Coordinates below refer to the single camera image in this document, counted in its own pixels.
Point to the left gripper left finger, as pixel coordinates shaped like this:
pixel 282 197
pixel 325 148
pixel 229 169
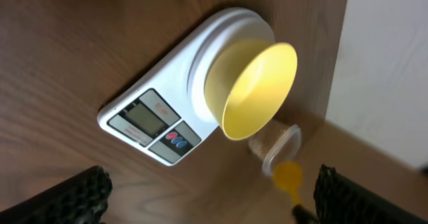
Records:
pixel 82 198

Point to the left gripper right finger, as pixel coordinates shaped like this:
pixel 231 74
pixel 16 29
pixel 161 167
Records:
pixel 339 200

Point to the yellow measuring scoop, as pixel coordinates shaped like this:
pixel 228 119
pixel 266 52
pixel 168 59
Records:
pixel 287 176

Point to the white digital kitchen scale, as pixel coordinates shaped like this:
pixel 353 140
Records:
pixel 164 114

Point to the yellow plastic bowl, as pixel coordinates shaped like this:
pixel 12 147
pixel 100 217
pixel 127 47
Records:
pixel 247 84

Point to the clear plastic container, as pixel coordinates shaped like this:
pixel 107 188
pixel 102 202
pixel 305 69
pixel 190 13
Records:
pixel 276 142

